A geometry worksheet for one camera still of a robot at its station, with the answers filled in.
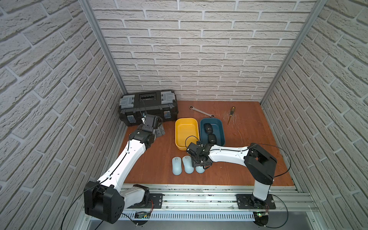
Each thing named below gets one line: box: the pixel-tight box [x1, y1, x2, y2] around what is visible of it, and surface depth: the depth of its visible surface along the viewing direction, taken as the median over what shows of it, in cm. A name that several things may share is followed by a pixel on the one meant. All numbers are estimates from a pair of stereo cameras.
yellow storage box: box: [174, 117, 200, 151], surface depth 103 cm
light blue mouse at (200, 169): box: [195, 165, 206, 174], surface depth 85 cm
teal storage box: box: [200, 118, 226, 147], surface depth 103 cm
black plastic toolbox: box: [118, 90, 179, 127], surface depth 98 cm
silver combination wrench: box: [188, 105, 216, 119], surface depth 116 cm
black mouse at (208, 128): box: [203, 122, 214, 134], surface depth 103 cm
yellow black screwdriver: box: [227, 106, 236, 125], surface depth 116 cm
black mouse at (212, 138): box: [207, 133, 218, 145], surface depth 97 cm
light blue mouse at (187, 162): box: [182, 155, 195, 174], surface depth 85 cm
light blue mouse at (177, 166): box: [172, 156, 183, 176], surface depth 86 cm
